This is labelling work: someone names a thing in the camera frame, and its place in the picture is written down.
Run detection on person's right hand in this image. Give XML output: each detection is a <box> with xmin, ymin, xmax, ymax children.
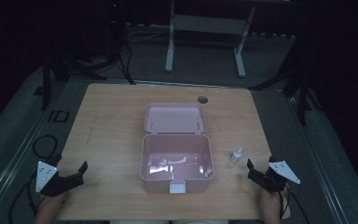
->
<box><xmin>258</xmin><ymin>184</ymin><xmax>291</xmax><ymax>218</ymax></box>

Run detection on looped black cable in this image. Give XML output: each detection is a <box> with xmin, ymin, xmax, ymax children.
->
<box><xmin>32</xmin><ymin>134</ymin><xmax>59</xmax><ymax>161</ymax></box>

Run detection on black stand with cables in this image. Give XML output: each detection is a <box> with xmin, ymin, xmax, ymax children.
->
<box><xmin>40</xmin><ymin>0</ymin><xmax>129</xmax><ymax>111</ymax></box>

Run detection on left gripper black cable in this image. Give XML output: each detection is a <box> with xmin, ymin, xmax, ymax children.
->
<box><xmin>8</xmin><ymin>172</ymin><xmax>46</xmax><ymax>224</ymax></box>

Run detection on white metal stand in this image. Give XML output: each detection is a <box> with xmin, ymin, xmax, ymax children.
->
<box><xmin>164</xmin><ymin>0</ymin><xmax>257</xmax><ymax>78</ymax></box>

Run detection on small white dropper bottle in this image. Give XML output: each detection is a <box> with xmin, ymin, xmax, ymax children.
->
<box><xmin>229</xmin><ymin>147</ymin><xmax>243</xmax><ymax>164</ymax></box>

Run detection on pink plastic box with lid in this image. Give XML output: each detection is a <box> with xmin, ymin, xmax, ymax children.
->
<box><xmin>139</xmin><ymin>102</ymin><xmax>215</xmax><ymax>195</ymax></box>

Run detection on black floor cable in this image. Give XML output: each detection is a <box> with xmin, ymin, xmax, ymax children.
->
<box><xmin>117</xmin><ymin>40</ymin><xmax>137</xmax><ymax>86</ymax></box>

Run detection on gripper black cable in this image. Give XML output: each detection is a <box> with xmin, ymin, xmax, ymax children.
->
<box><xmin>279</xmin><ymin>183</ymin><xmax>310</xmax><ymax>224</ymax></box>
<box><xmin>8</xmin><ymin>172</ymin><xmax>46</xmax><ymax>224</ymax></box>

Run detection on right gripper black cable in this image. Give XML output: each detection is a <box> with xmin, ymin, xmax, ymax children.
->
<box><xmin>279</xmin><ymin>183</ymin><xmax>310</xmax><ymax>224</ymax></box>

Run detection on person's left hand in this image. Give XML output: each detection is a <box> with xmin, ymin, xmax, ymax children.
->
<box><xmin>42</xmin><ymin>189</ymin><xmax>72</xmax><ymax>216</ymax></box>

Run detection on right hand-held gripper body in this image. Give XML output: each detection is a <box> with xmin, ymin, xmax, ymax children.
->
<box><xmin>262</xmin><ymin>155</ymin><xmax>302</xmax><ymax>194</ymax></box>

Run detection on white floor cable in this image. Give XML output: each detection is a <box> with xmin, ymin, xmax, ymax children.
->
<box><xmin>126</xmin><ymin>28</ymin><xmax>171</xmax><ymax>44</ymax></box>

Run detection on black tripod stand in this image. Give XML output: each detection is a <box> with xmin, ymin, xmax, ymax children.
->
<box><xmin>247</xmin><ymin>62</ymin><xmax>316</xmax><ymax>127</ymax></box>

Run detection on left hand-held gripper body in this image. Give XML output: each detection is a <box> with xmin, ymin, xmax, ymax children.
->
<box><xmin>35</xmin><ymin>153</ymin><xmax>69</xmax><ymax>198</ymax></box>

